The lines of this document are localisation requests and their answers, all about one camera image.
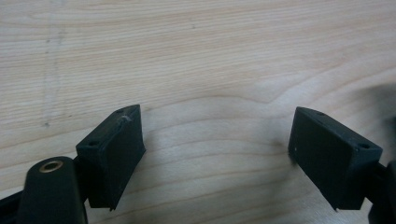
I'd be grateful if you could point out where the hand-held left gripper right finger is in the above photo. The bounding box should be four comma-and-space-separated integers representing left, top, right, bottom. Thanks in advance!
287, 105, 384, 211

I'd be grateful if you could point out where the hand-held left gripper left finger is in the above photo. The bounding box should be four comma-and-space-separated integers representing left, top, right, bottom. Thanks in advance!
75, 104, 147, 211

